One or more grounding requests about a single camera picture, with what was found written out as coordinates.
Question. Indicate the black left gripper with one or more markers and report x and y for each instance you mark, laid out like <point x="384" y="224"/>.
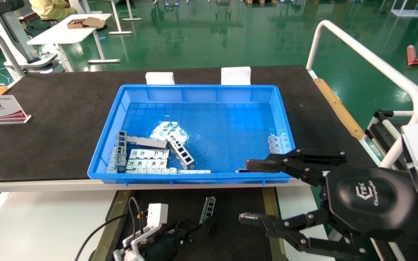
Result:
<point x="165" y="250"/>

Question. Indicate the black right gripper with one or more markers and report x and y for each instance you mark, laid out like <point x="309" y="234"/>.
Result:
<point x="368" y="201"/>

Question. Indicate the grey metal channel part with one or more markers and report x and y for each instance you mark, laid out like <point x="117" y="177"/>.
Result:
<point x="207" y="210"/>

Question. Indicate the metal part with square holes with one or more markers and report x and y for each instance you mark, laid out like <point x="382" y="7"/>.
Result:
<point x="180" y="151"/>

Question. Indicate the L-shaped grey metal part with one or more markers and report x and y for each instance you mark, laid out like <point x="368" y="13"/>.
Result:
<point x="143" y="141"/>

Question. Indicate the grey ladder-shaped metal part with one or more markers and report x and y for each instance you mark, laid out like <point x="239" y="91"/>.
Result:
<point x="116" y="161"/>

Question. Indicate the long thin metal strip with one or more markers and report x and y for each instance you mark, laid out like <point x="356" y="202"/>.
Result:
<point x="180" y="171"/>

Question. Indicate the dark thin metal strip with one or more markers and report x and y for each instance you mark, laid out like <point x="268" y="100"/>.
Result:
<point x="241" y="170"/>

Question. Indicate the flat slotted metal plate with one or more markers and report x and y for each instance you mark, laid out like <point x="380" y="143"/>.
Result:
<point x="149" y="158"/>

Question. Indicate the clear plastic bag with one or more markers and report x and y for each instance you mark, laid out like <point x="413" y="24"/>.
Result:
<point x="169" y="129"/>

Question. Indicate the blue plastic bin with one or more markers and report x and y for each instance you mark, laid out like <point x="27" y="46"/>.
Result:
<point x="230" y="119"/>

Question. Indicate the large white foam block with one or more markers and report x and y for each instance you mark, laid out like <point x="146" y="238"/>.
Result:
<point x="236" y="75"/>

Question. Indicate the small white foam block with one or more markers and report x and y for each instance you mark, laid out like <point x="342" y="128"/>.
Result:
<point x="160" y="78"/>

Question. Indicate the white tubular railing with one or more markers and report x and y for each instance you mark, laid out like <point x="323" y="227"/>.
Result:
<point x="376" y="64"/>

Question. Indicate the open cardboard box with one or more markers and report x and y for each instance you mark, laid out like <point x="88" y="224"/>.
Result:
<point x="85" y="23"/>

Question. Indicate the white background table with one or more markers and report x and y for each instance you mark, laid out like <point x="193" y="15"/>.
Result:
<point x="64" y="32"/>

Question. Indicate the person in yellow coat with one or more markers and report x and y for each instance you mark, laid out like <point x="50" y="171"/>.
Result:
<point x="51" y="9"/>

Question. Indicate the grey curved tube railing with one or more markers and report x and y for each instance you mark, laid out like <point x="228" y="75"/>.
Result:
<point x="2" y="47"/>

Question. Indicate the white machine stand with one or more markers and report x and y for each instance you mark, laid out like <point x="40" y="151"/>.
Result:
<point x="9" y="29"/>

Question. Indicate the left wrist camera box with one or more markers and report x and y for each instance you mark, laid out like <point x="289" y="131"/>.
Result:
<point x="157" y="214"/>

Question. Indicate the white floor frame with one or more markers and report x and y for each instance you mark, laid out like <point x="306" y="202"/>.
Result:
<point x="412" y="13"/>

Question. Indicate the white table frame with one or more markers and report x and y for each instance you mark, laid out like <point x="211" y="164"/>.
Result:
<point x="122" y="18"/>

